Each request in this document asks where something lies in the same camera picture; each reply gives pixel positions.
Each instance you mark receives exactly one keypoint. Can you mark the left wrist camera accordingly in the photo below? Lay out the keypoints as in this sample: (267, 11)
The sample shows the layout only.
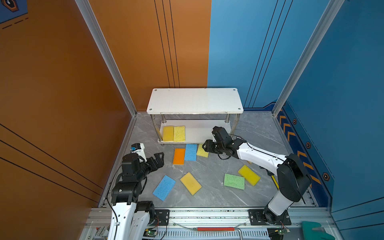
(139, 149)

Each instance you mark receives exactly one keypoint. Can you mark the light yellow sponge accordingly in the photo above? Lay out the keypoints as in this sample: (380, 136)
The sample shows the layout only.
(201, 152)
(179, 134)

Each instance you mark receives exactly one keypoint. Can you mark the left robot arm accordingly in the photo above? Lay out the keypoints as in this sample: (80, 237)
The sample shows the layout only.
(130, 217)

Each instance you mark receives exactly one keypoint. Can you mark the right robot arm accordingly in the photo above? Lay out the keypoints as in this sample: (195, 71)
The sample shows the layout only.
(293, 177)

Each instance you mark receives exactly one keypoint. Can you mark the right circuit board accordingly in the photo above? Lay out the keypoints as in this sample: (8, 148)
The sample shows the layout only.
(282, 232)

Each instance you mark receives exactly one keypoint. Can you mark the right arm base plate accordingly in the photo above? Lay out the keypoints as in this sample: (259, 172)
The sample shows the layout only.
(258, 216)

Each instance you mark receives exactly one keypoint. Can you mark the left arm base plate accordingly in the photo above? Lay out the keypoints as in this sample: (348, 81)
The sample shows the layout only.
(160, 217)

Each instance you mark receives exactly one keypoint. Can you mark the white two-tier shelf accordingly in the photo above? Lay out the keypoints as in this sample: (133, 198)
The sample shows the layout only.
(195, 102)

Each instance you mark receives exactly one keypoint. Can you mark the left aluminium frame post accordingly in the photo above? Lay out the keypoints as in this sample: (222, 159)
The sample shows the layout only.
(101, 42)

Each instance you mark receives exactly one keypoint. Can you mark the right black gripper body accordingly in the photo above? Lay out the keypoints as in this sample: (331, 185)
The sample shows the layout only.
(218, 147)

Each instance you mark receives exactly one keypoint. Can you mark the thick yellow sponge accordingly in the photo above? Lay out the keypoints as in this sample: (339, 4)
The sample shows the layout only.
(168, 134)

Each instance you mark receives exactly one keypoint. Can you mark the right aluminium frame post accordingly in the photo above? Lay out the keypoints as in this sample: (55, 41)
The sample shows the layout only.
(317, 36)

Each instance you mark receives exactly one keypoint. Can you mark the large blue sponge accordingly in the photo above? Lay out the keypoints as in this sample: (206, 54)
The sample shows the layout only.
(164, 188)

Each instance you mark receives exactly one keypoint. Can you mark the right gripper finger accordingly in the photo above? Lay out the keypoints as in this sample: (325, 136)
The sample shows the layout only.
(208, 141)
(207, 147)

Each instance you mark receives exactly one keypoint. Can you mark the dark yellow sponge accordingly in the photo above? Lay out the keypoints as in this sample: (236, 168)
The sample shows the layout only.
(192, 185)

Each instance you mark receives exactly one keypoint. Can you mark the orange sponge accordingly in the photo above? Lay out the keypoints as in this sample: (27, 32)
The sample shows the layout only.
(179, 156)

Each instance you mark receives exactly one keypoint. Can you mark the yellow black caliper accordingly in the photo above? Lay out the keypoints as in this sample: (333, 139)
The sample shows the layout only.
(275, 182)

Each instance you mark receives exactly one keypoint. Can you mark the green glove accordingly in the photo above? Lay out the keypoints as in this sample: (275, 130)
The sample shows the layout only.
(310, 233)

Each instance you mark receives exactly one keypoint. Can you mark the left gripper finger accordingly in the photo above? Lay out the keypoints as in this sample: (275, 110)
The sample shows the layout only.
(157, 164)
(159, 156)

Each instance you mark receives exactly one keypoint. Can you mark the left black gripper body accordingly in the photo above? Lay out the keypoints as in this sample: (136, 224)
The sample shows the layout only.
(146, 167)

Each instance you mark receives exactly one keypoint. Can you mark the left circuit board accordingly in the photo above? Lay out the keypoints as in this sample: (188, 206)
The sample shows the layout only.
(151, 233)

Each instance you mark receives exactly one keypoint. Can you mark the aluminium frame post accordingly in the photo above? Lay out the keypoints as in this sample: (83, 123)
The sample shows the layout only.
(101, 42)
(317, 36)

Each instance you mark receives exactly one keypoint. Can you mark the green sponge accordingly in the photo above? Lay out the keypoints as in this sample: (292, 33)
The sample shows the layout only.
(235, 182)

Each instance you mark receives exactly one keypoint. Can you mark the red handled tool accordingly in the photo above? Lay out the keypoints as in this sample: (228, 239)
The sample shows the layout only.
(221, 229)

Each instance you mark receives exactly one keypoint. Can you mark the circuit board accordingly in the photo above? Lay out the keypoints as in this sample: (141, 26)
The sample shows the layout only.
(151, 233)
(282, 232)

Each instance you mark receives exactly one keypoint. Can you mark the small blue sponge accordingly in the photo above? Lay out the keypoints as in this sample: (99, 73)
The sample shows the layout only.
(191, 152)

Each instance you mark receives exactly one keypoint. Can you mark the grey emergency stop box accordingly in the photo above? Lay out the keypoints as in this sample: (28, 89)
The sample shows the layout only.
(101, 233)

